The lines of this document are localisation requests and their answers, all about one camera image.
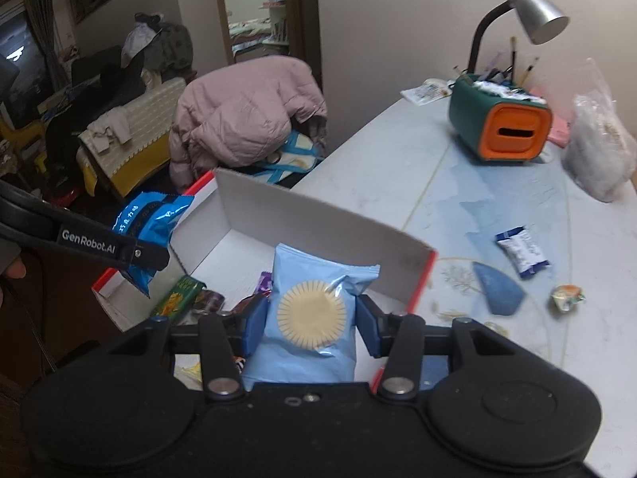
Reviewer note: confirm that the printed paper leaflet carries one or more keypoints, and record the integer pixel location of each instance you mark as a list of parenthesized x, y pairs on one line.
[(427, 92)]

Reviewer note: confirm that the pink puffer jacket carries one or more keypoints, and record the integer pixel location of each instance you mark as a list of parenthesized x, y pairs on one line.
[(239, 114)]

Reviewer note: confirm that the dark paint brush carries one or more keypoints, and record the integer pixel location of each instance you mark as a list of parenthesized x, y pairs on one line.
[(512, 57)]

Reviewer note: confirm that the brown round cake packet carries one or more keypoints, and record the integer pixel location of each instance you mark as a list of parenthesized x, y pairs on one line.
[(211, 301)]

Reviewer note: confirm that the small purple snack packet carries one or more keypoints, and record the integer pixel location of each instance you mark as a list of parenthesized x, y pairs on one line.
[(264, 283)]

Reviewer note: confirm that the white and red cardboard box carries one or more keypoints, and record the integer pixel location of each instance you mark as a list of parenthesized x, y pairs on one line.
[(298, 229)]

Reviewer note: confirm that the small gold candy packet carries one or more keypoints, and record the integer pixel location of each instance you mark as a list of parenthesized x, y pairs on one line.
[(568, 298)]

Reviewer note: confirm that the green snack packet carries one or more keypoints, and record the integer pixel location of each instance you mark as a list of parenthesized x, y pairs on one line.
[(180, 295)]

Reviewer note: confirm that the person's left hand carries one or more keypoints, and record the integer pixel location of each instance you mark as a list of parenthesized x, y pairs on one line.
[(16, 269)]

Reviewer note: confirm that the green and orange tissue box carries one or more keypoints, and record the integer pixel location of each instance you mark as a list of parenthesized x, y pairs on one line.
[(497, 119)]

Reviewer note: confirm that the copper brown snack bag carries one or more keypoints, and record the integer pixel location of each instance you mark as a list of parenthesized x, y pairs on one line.
[(244, 304)]

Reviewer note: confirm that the blue and white bag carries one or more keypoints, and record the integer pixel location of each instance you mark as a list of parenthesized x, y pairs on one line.
[(293, 159)]

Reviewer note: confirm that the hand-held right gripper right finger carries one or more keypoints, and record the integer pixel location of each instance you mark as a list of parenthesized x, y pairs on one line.
[(368, 332)]

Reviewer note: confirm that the pale yellow snack packet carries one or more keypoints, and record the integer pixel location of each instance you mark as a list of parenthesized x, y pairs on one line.
[(191, 373)]

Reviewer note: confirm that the clear plastic bag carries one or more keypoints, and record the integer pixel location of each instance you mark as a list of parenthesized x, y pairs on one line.
[(599, 149)]

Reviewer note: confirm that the silver desk lamp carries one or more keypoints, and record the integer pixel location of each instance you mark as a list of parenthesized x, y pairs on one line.
[(540, 12)]

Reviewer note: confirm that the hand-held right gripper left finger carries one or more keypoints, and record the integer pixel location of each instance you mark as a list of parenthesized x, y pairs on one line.
[(256, 327)]

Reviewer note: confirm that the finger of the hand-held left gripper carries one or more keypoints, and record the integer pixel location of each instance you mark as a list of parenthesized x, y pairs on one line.
[(145, 257)]

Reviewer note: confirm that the sofa with cream cover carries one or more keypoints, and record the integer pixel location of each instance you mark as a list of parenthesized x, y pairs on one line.
[(134, 129)]

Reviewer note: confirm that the pile of grey clothes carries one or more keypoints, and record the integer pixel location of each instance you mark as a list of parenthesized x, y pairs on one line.
[(159, 42)]

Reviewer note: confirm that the white bookshelf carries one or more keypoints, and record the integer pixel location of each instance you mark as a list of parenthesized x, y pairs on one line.
[(272, 0)]

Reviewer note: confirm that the light blue sun-print packet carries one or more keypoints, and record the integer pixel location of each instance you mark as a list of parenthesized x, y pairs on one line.
[(308, 313)]

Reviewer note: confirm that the white and navy snack packet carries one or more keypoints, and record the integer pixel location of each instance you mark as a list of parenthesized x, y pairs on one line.
[(522, 253)]

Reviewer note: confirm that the dark blue snack packet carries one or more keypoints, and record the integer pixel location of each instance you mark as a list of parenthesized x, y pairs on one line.
[(149, 219)]

